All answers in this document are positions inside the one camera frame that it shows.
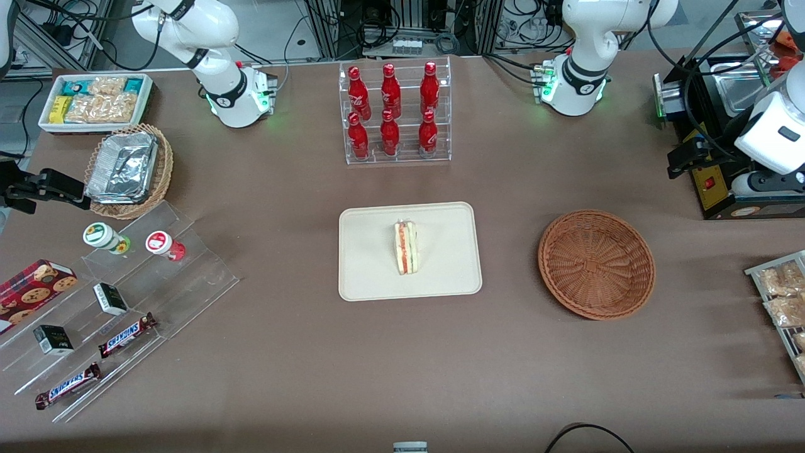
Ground clear acrylic bottle rack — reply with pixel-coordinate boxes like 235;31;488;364
339;56;452;165

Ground white rectangular snack bin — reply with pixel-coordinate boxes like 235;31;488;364
39;73;154;135

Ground red cola bottle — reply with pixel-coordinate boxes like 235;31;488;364
380;109;401;157
418;110;438;158
420;61;440;117
381;63;402;119
348;65;372;121
348;112;370;160

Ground green lid white cup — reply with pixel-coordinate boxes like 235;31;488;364
83;223;131;255

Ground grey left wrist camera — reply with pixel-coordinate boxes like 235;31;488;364
730;171;805;197

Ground Snickers chocolate bar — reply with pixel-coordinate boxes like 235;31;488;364
35;362;102;410
98;313;157;359

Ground small clear cracker bag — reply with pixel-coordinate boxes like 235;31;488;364
88;77;128;97

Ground clear bag of pastries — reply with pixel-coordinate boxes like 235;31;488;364
763;295;805;328
757;260;805;297

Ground black machine with yellow label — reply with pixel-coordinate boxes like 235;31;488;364
653;53;805;221

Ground red tartan cookie box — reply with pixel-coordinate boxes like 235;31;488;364
0;259;79;329

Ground beige plastic tray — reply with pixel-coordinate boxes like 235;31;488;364
338;201;483;302

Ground brown round wicker basket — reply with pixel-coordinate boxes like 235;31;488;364
538;210;656;321

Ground steel tray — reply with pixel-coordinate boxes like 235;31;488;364
735;9;787;52

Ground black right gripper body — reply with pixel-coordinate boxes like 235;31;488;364
0;160;29;211

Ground large clear cracker bag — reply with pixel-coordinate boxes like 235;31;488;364
65;93;138;124

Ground red lid white cup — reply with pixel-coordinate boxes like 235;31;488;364
145;231;187;262

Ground metal wire rack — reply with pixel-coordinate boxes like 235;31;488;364
745;250;805;386

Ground clear acrylic stepped shelf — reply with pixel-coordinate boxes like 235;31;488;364
0;201;240;423

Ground steel pan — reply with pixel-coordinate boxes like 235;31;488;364
716;60;779;118

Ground stacked aluminium foil trays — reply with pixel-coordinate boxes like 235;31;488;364
86;131;158;204

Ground light oval wicker basket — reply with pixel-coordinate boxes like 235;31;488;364
84;123;174;220

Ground triangle sandwich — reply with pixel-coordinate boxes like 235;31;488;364
394;219;419;276

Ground black looped cable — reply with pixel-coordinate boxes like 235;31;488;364
544;423;636;453

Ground small black box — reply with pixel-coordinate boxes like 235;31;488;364
93;282;129;316
33;325;75;355

